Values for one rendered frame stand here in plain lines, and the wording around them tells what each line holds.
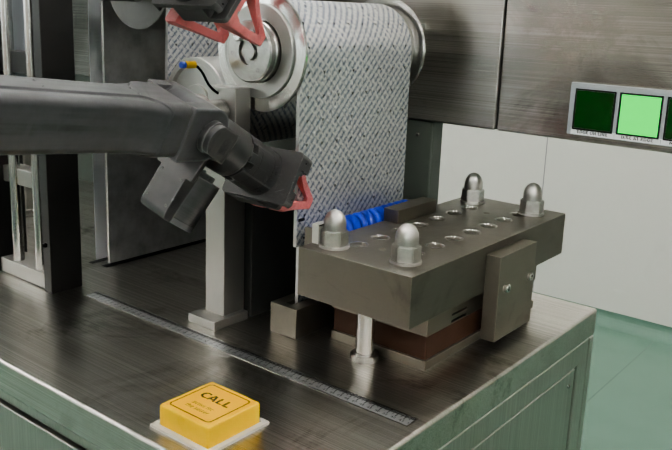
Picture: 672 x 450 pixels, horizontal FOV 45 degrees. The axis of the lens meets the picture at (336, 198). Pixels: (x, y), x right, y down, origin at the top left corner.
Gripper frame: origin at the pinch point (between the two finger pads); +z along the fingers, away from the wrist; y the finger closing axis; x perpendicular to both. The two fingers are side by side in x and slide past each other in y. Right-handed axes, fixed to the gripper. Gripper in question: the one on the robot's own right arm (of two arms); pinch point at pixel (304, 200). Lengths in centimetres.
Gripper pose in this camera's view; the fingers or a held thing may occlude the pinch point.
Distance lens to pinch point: 101.3
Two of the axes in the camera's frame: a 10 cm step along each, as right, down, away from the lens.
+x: 3.5, -9.1, 2.0
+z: 5.2, 3.7, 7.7
